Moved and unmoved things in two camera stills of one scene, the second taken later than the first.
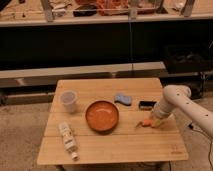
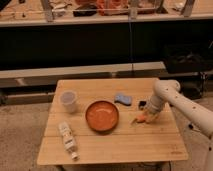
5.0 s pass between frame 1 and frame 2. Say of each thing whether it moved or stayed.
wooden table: stayed
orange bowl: stayed
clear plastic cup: stayed
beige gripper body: moved
